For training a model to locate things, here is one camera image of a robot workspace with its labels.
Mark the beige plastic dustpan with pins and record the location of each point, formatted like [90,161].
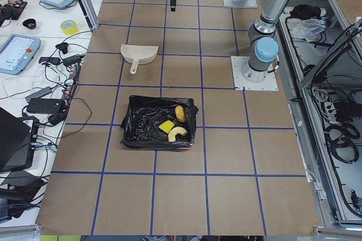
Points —
[138,55]

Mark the yellow paper ball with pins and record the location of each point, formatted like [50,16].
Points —
[180,113]

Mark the yellow sponge piece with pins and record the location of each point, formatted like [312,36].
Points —
[166,126]

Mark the orange peel piece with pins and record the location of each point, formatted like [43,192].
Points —
[176,131]

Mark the pink bin with black bag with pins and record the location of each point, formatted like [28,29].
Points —
[145,114]

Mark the yellow tape roll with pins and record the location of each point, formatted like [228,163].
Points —
[69,27]

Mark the lower teach pendant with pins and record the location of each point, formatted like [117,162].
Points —
[17,52]

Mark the black laptop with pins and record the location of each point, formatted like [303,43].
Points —
[18,137]

